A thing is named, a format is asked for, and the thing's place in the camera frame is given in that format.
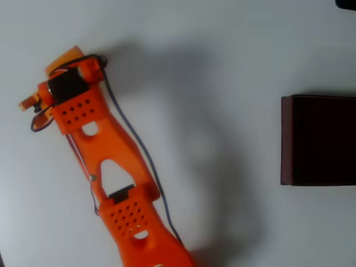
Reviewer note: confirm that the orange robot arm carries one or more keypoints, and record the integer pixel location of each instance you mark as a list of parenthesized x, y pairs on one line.
[(111, 139)]

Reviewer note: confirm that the black object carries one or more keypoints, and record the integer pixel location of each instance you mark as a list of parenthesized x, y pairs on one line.
[(346, 4)]

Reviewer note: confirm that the dark red box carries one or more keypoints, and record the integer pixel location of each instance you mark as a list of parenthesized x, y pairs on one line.
[(320, 142)]

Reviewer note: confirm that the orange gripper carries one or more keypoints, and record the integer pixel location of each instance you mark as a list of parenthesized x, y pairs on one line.
[(26, 102)]

